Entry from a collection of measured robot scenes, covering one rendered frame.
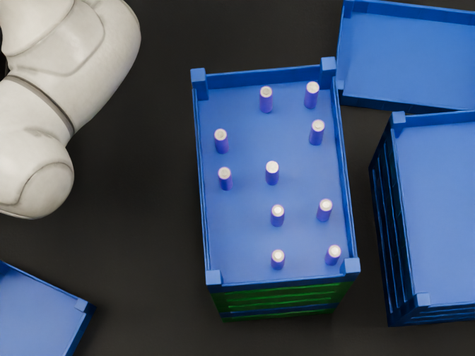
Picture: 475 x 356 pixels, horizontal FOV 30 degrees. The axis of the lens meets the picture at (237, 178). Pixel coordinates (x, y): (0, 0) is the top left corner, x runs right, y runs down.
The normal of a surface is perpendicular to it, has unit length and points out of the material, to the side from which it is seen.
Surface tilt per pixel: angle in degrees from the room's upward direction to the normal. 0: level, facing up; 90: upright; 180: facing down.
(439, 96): 0
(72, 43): 36
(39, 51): 29
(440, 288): 0
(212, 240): 0
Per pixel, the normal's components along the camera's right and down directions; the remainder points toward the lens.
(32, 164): 0.18, -0.33
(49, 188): 0.76, 0.33
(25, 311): -0.03, -0.25
